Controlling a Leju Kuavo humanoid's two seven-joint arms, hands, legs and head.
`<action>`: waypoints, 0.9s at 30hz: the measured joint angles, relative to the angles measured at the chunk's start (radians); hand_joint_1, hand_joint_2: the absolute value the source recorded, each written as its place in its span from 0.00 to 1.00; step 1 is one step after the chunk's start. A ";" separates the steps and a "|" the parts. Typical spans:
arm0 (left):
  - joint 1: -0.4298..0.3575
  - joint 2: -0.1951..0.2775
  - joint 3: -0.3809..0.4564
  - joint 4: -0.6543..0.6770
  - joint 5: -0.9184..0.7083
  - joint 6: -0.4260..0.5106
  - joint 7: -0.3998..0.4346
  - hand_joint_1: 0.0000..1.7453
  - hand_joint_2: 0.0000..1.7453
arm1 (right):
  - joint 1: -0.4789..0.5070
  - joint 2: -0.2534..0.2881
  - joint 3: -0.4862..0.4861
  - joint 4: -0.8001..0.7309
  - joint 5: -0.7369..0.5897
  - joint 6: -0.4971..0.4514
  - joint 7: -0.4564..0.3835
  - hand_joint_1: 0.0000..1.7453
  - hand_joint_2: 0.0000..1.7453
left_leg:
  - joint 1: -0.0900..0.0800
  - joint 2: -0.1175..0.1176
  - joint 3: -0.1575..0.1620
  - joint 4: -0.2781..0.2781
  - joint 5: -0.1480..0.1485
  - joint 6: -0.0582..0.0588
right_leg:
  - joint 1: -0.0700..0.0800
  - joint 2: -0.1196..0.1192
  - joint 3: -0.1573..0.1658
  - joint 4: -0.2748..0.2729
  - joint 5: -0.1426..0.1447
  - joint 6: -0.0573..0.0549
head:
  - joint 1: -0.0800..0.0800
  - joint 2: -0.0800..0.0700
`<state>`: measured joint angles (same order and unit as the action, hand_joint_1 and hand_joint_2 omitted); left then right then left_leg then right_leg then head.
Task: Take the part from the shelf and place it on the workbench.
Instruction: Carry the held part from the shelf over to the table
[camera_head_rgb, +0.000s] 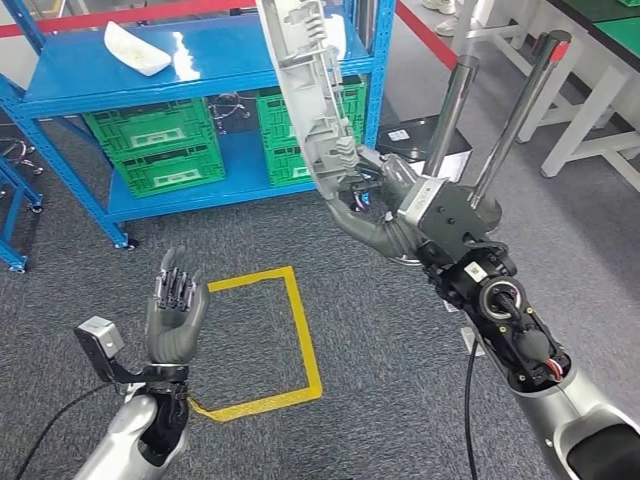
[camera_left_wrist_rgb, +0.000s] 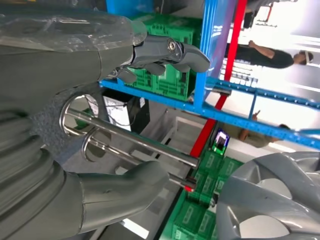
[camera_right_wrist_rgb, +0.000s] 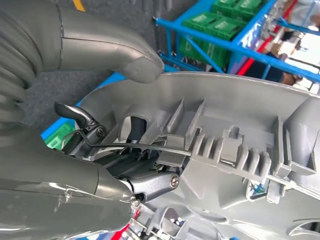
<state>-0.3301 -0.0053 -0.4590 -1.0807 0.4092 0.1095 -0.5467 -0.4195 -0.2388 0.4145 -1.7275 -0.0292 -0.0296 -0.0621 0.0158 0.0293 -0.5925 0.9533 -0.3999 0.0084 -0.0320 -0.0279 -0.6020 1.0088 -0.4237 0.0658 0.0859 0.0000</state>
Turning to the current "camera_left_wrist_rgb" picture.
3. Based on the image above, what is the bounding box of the blue metal shelf rack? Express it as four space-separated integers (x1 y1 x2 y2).
99 0 320 151

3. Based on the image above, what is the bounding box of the white slatted panel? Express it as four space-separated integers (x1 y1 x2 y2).
220 58 263 89

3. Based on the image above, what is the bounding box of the red barrier belt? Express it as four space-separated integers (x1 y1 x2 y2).
214 0 248 110
189 109 224 158

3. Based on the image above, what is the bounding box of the person holding phone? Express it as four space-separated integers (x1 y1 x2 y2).
237 110 292 149

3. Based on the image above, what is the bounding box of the lit monitor screen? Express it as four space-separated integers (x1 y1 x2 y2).
211 129 231 157

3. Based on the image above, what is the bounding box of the green folded plastic crate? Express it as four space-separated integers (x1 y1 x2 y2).
172 198 218 240
124 13 166 100
159 13 203 102
189 170 218 206
199 150 223 173
220 157 245 181

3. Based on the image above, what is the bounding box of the black box with labels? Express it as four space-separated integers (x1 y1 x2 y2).
103 88 151 134

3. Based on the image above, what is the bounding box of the standing person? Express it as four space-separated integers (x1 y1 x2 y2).
225 39 315 70

